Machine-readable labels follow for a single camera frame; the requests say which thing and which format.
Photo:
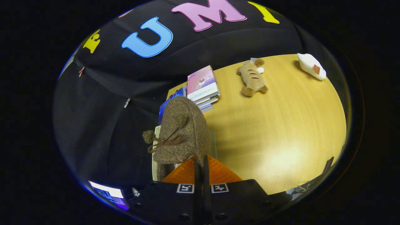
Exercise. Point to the tan bread plush toy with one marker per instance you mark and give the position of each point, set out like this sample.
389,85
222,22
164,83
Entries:
252,78

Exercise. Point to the pale blue book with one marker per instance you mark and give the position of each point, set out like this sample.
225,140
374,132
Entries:
207,108

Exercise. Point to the pink cover book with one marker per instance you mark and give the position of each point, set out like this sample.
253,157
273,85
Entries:
201,82

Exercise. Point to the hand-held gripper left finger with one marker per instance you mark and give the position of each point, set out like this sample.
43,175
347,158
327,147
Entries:
197,193

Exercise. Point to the cream storage box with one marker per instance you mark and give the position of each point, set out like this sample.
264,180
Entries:
155,156

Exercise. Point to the white book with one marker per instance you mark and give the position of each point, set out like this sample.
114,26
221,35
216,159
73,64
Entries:
208,100

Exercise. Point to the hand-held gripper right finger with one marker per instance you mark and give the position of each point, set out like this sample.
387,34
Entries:
207,193

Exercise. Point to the small white device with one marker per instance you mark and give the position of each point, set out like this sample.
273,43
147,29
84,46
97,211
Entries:
136,192

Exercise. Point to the white soft packet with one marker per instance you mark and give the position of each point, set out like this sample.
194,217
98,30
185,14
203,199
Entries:
309,64

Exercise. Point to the lit monitor screen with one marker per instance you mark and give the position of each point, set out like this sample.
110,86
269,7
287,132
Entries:
109,193

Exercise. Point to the pink cloth clip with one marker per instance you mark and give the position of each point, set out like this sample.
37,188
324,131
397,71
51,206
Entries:
81,71

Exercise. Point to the black backdrop cloth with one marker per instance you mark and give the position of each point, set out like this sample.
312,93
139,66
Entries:
118,93

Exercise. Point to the dark blue book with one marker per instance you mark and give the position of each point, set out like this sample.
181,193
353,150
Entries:
170,101

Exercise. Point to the brown fuzzy shoe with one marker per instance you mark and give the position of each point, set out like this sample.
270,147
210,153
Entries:
184,125

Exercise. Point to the white cloth clip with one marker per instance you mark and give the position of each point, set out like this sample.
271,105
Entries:
126,102

